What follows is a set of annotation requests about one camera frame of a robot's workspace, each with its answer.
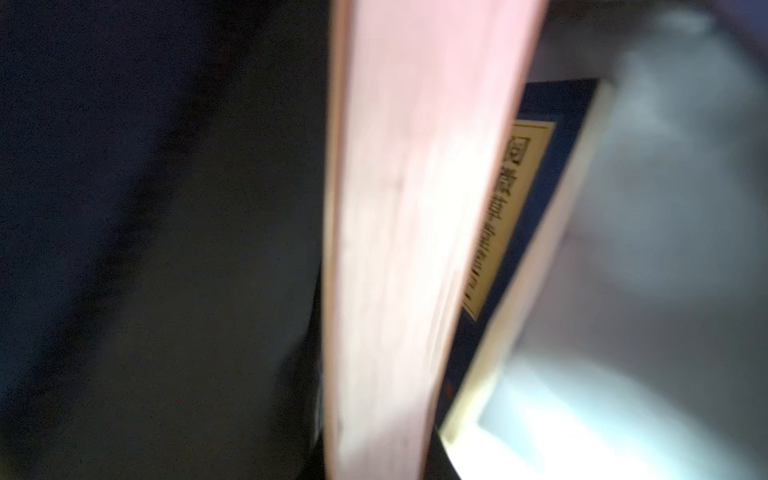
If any brown Scroll Marked book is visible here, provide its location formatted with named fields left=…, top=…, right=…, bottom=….
left=322, top=1, right=547, bottom=479

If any blue book yellow label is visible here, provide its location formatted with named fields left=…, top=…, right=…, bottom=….
left=435, top=78, right=615, bottom=445

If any navy blue student backpack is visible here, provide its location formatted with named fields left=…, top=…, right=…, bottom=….
left=0, top=0, right=768, bottom=480

